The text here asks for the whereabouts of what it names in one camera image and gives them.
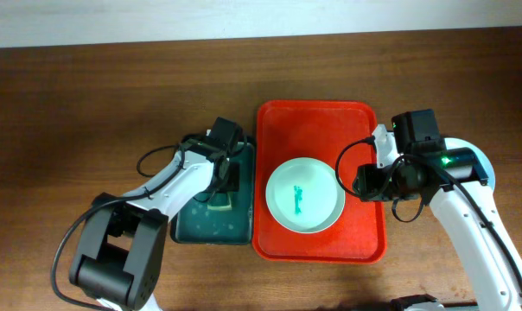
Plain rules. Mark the red plastic tray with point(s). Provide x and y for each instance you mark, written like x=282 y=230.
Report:
x=320 y=129

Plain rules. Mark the light blue plate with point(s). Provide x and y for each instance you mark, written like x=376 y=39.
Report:
x=456 y=143

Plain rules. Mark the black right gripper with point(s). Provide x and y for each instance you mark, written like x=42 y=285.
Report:
x=366 y=175

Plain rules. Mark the dark green water tray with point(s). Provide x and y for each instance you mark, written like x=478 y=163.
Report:
x=195 y=224

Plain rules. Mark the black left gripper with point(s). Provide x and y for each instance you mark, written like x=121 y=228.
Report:
x=235 y=183

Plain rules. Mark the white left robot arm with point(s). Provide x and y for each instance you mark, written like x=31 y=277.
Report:
x=118 y=259

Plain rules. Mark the yellow green sponge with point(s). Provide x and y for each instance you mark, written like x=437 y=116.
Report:
x=220 y=202

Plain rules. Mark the mint green plate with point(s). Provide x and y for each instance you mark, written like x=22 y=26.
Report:
x=303 y=196

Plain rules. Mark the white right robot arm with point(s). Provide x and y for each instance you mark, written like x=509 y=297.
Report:
x=455 y=180

